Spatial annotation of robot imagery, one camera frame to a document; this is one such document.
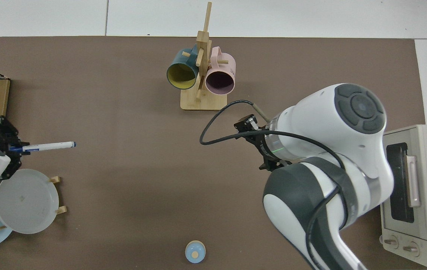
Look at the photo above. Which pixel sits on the brown table cloth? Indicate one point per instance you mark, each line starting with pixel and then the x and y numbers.
pixel 123 168

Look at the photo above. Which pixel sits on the pink cup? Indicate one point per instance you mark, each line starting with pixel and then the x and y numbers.
pixel 224 71

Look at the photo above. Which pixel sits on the grey plate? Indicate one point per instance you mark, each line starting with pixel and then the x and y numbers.
pixel 26 202

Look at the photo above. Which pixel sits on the wooden plate rack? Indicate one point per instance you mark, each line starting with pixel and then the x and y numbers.
pixel 55 179

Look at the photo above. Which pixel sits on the wooden cup stand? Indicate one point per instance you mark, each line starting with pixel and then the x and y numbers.
pixel 204 103

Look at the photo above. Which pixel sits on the white marker with blue cap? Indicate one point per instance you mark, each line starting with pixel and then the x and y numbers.
pixel 52 146

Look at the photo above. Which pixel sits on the teal cup with yellow inside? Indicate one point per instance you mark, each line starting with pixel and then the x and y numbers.
pixel 179 62

